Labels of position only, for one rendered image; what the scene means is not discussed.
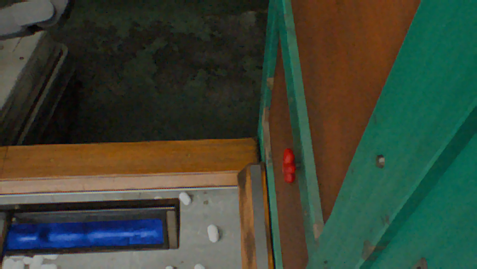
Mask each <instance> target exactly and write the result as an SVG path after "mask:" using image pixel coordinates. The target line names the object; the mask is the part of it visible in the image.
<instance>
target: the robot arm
mask: <svg viewBox="0 0 477 269"><path fill-rule="evenodd" d="M77 1H78V0H30V1H25V2H22V3H21V2H17V3H11V4H9V5H7V6H5V7H2V8H0V41H4V40H8V39H11V38H17V37H27V36H31V35H35V32H39V31H58V30H60V29H61V28H62V27H63V26H64V25H65V23H66V20H69V19H70V17H71V15H72V11H73V10H74V8H75V5H76V3H77Z"/></svg>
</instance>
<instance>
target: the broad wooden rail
mask: <svg viewBox="0 0 477 269"><path fill-rule="evenodd" d="M260 161H261V154H260V144H259V140H258V138H253V139H225V140H172V141H144V142H118V143H90V144H63V145H36V146H0V195H15V194H39V193H64V192H112V191H137V190H161V189H186V188H210V187H235V186H238V173H239V172H240V171H241V170H242V169H243V168H244V167H245V166H246V165H247V164H248V163H255V162H260Z"/></svg>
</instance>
